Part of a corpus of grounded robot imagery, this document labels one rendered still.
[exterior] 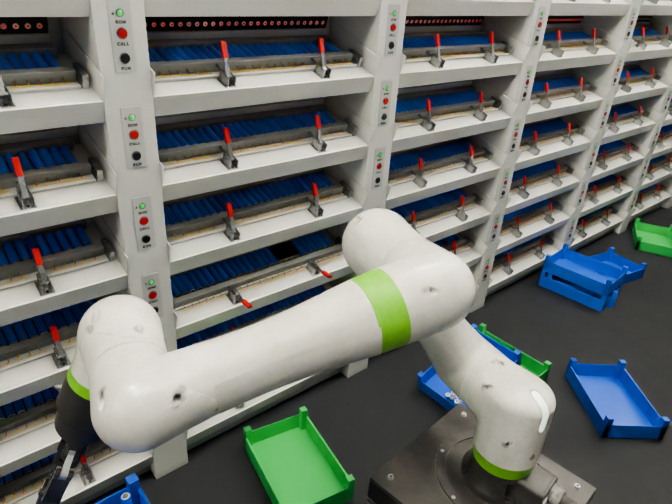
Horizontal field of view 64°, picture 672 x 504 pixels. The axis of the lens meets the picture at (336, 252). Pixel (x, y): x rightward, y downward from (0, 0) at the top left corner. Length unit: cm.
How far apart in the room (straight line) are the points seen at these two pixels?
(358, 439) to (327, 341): 107
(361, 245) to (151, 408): 41
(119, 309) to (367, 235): 39
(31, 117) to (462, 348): 90
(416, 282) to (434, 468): 59
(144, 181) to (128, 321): 50
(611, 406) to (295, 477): 111
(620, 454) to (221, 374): 151
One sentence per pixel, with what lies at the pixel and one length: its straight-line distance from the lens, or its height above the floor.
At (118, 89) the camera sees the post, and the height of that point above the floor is 105.
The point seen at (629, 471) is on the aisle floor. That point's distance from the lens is 194.
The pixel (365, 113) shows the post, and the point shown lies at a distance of 153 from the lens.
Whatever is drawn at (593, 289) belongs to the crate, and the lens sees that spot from 263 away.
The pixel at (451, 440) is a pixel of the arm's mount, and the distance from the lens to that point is 131.
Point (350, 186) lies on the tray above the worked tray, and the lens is 162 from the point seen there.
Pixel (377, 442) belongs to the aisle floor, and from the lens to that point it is 175.
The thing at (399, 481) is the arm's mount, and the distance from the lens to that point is 120.
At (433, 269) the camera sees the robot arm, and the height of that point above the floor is 91.
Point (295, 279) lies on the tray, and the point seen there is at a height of 47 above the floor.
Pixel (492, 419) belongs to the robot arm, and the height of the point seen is 54.
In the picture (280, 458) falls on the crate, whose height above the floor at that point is 0.
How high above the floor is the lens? 127
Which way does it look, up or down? 28 degrees down
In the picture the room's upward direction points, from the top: 4 degrees clockwise
